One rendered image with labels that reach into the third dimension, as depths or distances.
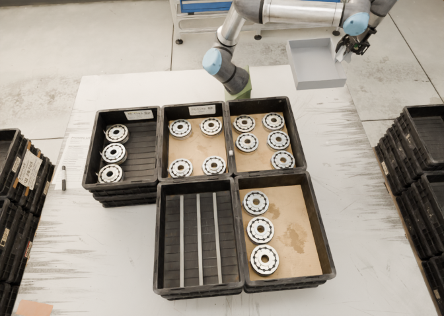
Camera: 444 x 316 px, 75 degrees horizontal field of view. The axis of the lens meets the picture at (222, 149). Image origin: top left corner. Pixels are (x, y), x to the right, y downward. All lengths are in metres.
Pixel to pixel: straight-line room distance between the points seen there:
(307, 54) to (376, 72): 1.78
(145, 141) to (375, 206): 1.09
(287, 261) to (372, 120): 1.84
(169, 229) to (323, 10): 0.97
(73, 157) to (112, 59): 1.77
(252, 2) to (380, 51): 2.44
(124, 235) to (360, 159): 1.17
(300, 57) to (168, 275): 1.08
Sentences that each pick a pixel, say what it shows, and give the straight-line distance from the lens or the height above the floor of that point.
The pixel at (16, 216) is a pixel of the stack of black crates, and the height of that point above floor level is 0.37.
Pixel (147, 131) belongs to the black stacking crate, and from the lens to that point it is 1.45.
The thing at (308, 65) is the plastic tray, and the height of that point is 1.05.
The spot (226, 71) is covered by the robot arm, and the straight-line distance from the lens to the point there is 1.51.
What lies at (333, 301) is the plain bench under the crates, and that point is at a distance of 1.32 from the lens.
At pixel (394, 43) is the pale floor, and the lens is 3.62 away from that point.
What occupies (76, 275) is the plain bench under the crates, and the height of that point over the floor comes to 0.70.
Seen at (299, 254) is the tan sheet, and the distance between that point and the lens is 1.18.
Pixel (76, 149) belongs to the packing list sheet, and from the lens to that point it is 1.69.
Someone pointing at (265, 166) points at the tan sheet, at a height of 0.83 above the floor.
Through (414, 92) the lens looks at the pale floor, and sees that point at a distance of 3.17.
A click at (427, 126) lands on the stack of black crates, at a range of 2.21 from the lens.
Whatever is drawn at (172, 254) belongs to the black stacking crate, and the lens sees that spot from 1.17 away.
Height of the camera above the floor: 1.95
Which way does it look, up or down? 57 degrees down
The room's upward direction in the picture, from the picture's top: 2 degrees counter-clockwise
